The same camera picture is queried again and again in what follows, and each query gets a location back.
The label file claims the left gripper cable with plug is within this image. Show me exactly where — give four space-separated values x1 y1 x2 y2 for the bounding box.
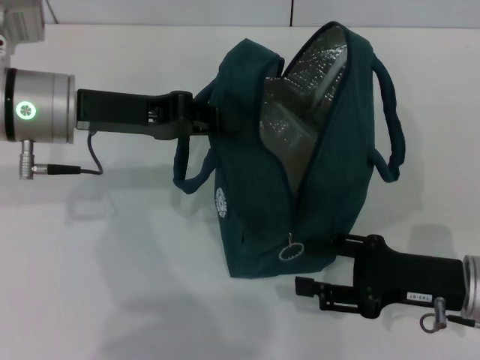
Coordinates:
16 129 105 182

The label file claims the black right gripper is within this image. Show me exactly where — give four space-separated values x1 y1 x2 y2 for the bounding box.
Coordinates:
295 232 467 320

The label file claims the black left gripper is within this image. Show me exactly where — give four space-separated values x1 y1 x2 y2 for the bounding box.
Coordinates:
76 88 241 143

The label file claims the dark teal insulated lunch bag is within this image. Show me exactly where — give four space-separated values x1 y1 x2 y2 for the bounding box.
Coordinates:
172 22 408 281

